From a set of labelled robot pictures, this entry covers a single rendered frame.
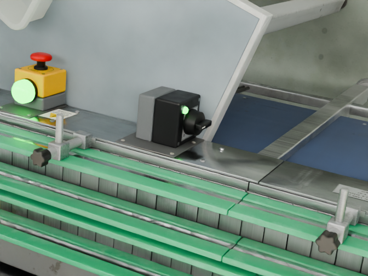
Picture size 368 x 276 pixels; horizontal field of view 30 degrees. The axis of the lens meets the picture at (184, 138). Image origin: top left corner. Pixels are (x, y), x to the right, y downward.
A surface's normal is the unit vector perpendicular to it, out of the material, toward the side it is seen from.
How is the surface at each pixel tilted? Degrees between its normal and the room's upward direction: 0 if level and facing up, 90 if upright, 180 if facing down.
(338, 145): 90
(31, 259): 0
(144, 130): 0
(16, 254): 0
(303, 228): 90
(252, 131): 90
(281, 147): 90
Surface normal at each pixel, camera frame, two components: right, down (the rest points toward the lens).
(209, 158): 0.10, -0.94
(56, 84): 0.88, 0.22
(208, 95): -0.46, 0.24
